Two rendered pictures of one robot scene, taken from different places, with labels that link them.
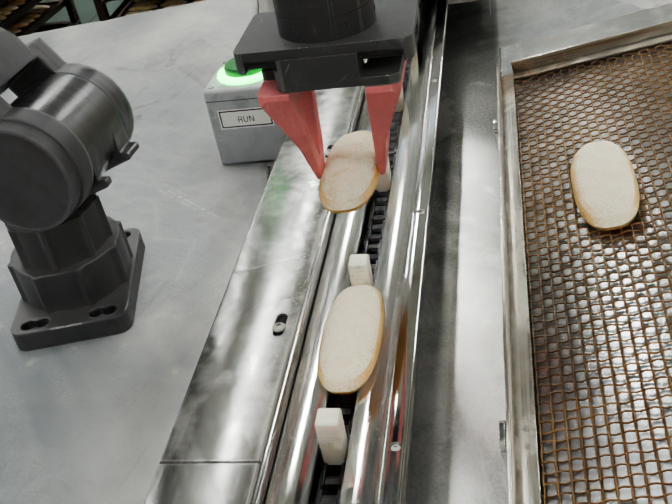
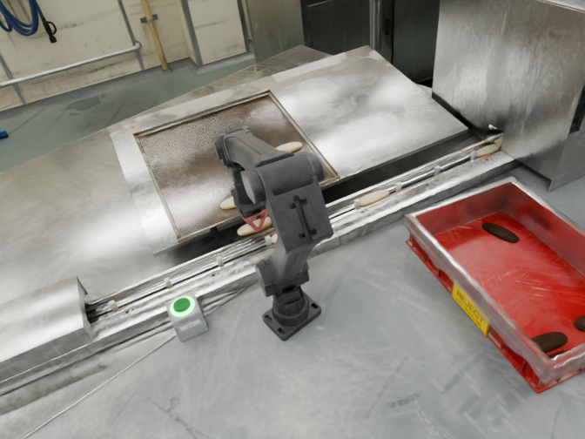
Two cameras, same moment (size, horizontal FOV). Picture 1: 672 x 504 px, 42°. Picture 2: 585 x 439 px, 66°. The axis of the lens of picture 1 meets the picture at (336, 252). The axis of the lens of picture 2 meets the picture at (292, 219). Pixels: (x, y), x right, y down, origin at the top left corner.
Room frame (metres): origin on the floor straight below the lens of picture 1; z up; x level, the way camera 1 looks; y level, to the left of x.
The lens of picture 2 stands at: (0.90, 0.76, 1.69)
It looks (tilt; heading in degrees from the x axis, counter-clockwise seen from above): 41 degrees down; 236
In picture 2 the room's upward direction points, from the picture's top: 9 degrees counter-clockwise
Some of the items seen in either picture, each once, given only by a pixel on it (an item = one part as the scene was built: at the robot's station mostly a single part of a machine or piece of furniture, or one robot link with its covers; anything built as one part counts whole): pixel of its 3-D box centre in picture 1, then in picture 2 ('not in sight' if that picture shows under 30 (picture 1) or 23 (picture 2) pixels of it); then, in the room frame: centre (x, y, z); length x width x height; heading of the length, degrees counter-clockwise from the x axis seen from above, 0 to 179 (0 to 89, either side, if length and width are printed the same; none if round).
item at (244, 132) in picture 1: (262, 125); (188, 320); (0.76, 0.05, 0.84); 0.08 x 0.08 x 0.11; 76
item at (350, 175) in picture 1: (351, 165); (255, 225); (0.49, -0.02, 0.93); 0.10 x 0.04 x 0.01; 166
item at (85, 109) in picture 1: (61, 157); (280, 278); (0.57, 0.18, 0.94); 0.09 x 0.05 x 0.10; 71
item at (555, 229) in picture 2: not in sight; (521, 267); (0.13, 0.50, 0.88); 0.49 x 0.34 x 0.10; 71
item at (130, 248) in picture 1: (68, 251); (290, 305); (0.57, 0.20, 0.86); 0.12 x 0.09 x 0.08; 179
